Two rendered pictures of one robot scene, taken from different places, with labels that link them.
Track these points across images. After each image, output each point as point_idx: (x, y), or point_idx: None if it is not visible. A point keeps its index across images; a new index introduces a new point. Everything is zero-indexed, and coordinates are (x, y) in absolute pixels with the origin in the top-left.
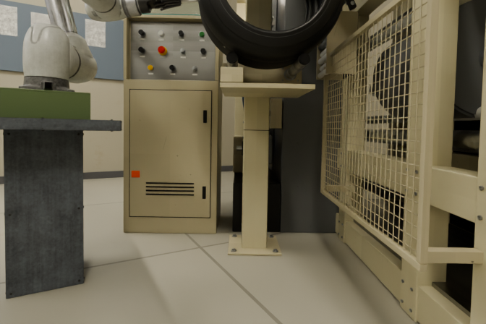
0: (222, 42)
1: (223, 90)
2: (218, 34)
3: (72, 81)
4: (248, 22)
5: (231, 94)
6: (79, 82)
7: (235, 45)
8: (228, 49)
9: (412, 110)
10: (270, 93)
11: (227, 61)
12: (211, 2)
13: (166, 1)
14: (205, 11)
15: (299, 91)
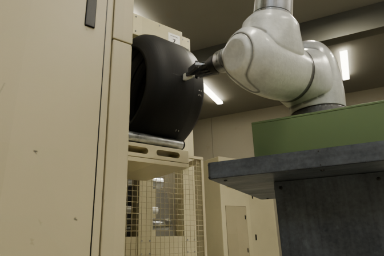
0: (184, 130)
1: (166, 165)
2: (191, 126)
3: (276, 99)
4: None
5: (134, 163)
6: (264, 96)
7: (186, 138)
8: (176, 134)
9: (143, 204)
10: (128, 172)
11: (183, 147)
12: (202, 107)
13: (204, 74)
14: (200, 108)
15: (135, 178)
